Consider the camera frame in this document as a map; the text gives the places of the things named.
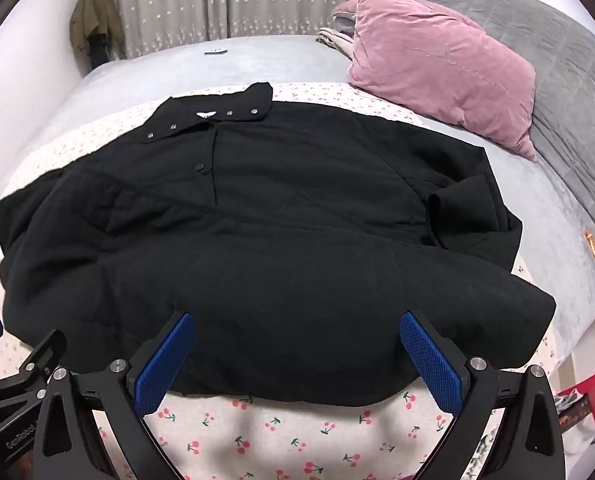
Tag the black quilted jacket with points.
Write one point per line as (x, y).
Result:
(277, 235)

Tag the bed with grey sheet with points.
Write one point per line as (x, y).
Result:
(277, 60)

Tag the cherry print blanket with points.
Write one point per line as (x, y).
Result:
(277, 435)

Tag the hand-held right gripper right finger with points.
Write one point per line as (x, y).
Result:
(432, 365)

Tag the beige folded cloth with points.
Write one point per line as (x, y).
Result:
(335, 37)

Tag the small remote control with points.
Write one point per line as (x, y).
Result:
(215, 51)

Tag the pink velvet pillow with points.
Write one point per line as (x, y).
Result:
(442, 60)

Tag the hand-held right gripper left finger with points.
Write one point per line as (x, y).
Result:
(162, 362)

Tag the grey star print curtain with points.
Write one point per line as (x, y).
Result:
(227, 0)

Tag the dark hanging cloth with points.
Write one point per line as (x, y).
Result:
(99, 52)

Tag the pink folded cloth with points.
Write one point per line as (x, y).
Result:
(345, 10)

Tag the olive green hanging jacket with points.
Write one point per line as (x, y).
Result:
(95, 15)

